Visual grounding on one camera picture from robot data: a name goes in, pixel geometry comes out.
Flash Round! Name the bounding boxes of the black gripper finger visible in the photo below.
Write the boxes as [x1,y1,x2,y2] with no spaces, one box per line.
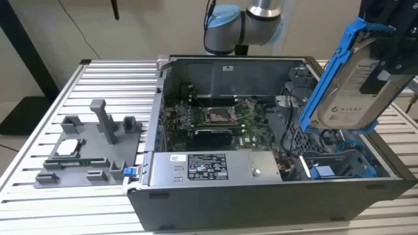
[358,70,392,95]

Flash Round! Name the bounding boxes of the hard disk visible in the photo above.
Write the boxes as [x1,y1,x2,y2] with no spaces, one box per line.
[298,15,405,136]

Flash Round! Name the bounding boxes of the metal disk bay cage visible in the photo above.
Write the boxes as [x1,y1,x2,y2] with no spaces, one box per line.
[273,66,328,157]

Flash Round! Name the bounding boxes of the metal socket cover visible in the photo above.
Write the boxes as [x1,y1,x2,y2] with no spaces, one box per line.
[230,99,259,120]

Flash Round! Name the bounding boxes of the green motherboard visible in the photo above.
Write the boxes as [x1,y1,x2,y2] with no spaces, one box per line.
[163,96,282,152]

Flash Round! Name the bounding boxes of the CPU socket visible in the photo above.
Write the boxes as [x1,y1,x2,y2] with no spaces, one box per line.
[202,106,234,123]

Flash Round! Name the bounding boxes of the black RAM slots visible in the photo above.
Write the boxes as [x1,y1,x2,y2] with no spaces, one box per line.
[187,94,239,108]

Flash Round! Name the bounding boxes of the black graphics card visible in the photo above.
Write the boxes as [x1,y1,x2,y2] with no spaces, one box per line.
[194,128,235,151]

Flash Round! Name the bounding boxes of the silver power supply unit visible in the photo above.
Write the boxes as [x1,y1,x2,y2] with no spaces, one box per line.
[147,150,284,185]

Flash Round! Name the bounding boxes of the open black PC case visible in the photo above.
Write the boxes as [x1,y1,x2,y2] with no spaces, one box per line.
[122,54,418,232]

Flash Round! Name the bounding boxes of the black antenna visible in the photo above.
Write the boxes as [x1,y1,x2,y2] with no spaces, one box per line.
[110,0,121,21]

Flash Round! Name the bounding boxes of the grey parts rack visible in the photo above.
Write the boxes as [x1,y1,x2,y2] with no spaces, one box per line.
[34,98,146,189]

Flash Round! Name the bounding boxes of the green RAM stick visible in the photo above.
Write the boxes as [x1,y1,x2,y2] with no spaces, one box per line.
[46,158,106,165]

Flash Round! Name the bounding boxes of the silver CPU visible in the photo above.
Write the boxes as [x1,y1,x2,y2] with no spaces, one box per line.
[56,139,82,157]

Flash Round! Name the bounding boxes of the black disk wire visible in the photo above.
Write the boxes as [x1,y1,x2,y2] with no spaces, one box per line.
[281,94,310,153]

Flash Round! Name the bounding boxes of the black arm joint cable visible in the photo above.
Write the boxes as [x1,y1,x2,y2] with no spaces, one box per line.
[205,0,218,30]

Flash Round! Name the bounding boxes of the thin black wall cable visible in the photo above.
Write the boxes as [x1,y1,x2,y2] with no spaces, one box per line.
[58,0,103,60]

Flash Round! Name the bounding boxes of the black upright post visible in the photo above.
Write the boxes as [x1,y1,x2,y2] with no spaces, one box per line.
[0,0,60,101]

